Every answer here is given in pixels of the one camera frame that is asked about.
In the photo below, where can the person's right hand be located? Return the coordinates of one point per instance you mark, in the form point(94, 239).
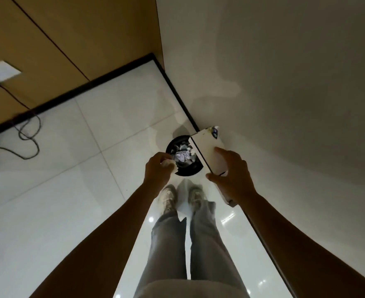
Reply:
point(236, 179)

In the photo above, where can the person's left hand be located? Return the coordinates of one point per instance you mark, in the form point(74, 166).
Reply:
point(156, 173)

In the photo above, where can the person's right thumb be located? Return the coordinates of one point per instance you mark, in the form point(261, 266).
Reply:
point(214, 178)

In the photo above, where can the person's left fingers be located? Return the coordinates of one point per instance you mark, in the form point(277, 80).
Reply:
point(163, 156)

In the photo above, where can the white tissue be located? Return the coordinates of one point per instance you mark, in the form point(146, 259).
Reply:
point(169, 164)

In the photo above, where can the white box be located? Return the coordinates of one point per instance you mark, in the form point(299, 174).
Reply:
point(209, 152)

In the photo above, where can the person's left forearm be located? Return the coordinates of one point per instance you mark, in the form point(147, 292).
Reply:
point(108, 245)

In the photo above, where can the person's right forearm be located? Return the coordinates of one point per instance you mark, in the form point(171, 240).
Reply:
point(294, 245)

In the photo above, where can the crumpled paper waste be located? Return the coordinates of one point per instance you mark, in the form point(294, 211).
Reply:
point(184, 155)

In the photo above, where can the person's right beige shoe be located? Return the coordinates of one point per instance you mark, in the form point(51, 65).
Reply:
point(196, 197)

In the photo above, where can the person's beige shoe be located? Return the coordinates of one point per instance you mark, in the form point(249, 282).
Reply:
point(196, 197)
point(168, 198)

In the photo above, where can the black round trash bin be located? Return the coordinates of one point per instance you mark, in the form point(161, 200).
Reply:
point(188, 172)

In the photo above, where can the person's left beige shoe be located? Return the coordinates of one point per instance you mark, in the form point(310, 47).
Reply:
point(168, 198)

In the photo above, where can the small colourful wrapper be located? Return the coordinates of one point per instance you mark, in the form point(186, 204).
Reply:
point(213, 131)

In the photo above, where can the grey trousers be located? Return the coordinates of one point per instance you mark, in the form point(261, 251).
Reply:
point(207, 254)

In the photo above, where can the black baseboard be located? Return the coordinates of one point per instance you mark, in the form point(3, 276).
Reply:
point(77, 89)

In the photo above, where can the white wall socket plate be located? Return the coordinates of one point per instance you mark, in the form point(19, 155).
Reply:
point(0, 72)

